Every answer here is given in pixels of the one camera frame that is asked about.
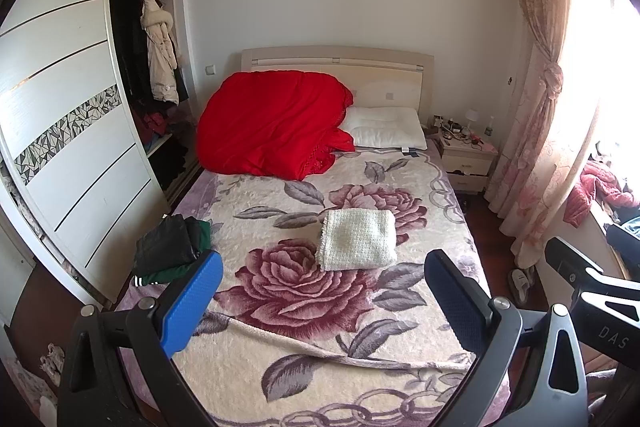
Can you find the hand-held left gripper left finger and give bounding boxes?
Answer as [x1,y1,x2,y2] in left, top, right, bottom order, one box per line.
[57,249,223,427]

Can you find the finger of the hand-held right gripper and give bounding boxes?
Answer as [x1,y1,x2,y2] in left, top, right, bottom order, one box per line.
[545,237,605,294]

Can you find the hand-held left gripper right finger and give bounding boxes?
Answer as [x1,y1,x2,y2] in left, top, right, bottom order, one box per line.
[424,249,591,427]

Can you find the white fluffy garment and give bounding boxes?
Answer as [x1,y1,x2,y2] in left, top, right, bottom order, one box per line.
[316,208,399,272]

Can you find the black clothes in wardrobe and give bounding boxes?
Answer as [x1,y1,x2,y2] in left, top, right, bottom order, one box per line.
[149,137,195,194]

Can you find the red clothes in wardrobe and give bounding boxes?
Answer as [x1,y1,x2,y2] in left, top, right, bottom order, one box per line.
[132,109,175,144]

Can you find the dark hanging clothes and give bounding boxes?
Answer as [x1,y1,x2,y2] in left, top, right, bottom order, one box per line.
[110,0,190,108]

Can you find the white slippers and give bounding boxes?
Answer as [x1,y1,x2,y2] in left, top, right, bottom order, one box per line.
[509,268,537,306]

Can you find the black folded garment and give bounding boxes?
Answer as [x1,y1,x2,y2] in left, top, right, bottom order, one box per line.
[134,214,199,278]

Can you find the green garment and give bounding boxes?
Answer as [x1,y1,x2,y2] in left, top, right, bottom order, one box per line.
[131,217,214,288]

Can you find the red padded garment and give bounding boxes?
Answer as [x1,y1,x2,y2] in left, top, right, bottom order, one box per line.
[563,161,640,229]

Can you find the floral plush blanket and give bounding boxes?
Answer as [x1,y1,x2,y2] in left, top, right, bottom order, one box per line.
[115,147,512,427]

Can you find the white nightstand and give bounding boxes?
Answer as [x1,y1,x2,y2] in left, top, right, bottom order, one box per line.
[437,127,499,194]

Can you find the pink floral curtain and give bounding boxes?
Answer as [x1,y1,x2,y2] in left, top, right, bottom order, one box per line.
[484,0,603,269]

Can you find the white pillow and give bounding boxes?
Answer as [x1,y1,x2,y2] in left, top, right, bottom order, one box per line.
[345,106,429,152]

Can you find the red quilt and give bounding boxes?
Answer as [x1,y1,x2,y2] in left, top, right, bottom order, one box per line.
[196,70,357,181]

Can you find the white wardrobe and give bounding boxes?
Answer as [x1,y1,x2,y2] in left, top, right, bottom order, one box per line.
[0,0,197,323]

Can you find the beige hanging coat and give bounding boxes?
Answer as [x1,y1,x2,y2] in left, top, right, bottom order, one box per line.
[140,0,180,106]

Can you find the beige bed headboard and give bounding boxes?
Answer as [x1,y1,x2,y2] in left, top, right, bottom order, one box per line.
[241,46,435,128]

